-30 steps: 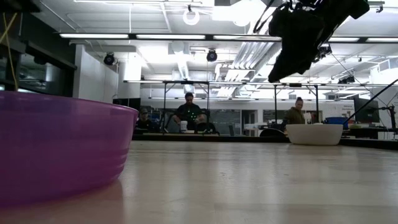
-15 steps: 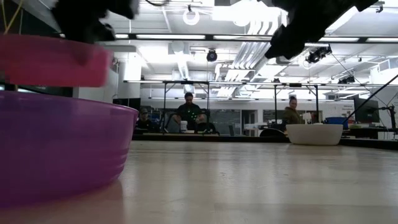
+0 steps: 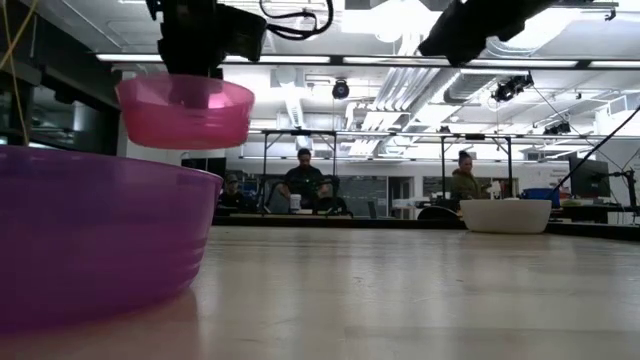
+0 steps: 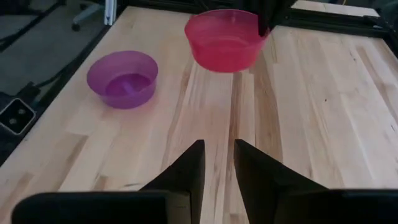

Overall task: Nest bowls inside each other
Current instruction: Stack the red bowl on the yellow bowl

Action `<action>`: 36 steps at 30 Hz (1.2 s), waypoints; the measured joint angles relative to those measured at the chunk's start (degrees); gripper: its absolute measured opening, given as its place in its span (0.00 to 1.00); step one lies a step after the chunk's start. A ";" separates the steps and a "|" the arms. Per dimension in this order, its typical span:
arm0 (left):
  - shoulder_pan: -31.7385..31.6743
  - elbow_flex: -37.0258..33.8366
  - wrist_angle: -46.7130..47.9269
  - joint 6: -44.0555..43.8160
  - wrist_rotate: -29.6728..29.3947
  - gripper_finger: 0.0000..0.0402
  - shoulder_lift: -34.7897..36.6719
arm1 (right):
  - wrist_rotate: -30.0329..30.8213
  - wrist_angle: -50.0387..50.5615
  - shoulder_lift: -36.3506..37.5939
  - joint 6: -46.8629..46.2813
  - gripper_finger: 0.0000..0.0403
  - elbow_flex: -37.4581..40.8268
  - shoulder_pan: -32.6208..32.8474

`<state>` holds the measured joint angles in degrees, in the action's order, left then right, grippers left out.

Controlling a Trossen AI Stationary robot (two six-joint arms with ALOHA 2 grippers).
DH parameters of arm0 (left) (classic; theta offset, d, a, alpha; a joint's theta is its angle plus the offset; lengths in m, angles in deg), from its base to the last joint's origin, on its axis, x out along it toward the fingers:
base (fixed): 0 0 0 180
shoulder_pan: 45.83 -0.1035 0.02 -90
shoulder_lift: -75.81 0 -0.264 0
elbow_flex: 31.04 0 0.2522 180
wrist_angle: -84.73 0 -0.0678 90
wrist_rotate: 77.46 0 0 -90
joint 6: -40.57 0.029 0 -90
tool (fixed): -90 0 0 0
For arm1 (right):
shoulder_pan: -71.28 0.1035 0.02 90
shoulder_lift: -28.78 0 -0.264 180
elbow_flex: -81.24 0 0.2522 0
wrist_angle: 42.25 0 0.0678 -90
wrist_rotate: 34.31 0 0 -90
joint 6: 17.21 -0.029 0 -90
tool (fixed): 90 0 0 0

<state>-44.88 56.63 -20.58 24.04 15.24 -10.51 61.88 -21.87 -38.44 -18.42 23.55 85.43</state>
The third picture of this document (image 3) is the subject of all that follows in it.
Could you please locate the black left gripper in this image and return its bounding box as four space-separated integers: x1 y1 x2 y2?
146 0 225 109

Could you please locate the black metal rig frame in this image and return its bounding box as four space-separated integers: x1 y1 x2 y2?
259 128 339 217
439 133 515 200

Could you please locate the black ceiling dome camera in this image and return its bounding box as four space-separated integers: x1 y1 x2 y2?
331 78 352 101

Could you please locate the black desk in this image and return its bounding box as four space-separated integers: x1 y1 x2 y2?
549 203 640 224

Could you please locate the long ceiling light strip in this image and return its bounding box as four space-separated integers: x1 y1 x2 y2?
94 53 640 70

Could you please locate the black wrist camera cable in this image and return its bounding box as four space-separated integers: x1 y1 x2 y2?
258 0 335 42

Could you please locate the pinkish red plastic bowl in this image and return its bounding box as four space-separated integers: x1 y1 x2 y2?
115 73 256 151

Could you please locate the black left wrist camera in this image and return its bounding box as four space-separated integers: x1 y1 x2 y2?
217 3 269 64

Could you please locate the black chair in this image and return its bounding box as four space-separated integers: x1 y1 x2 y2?
417 205 461 221

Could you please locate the yellow cable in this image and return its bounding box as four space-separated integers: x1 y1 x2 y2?
0 0 40 147

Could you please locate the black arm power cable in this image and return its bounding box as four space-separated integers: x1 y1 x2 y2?
548 105 640 195

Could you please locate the purple plastic bowl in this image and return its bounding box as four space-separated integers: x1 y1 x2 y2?
0 144 224 335

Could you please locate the blue plastic bin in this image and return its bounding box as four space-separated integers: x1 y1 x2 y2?
522 187 562 209

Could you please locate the black computer monitor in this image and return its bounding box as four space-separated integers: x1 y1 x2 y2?
568 157 612 199

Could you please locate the black metal table frame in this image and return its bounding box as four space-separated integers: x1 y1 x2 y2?
212 213 640 242

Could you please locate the white bowl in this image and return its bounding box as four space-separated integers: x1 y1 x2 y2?
459 198 553 235

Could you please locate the person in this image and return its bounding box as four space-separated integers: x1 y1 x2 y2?
218 173 247 211
279 147 334 211
451 149 485 201

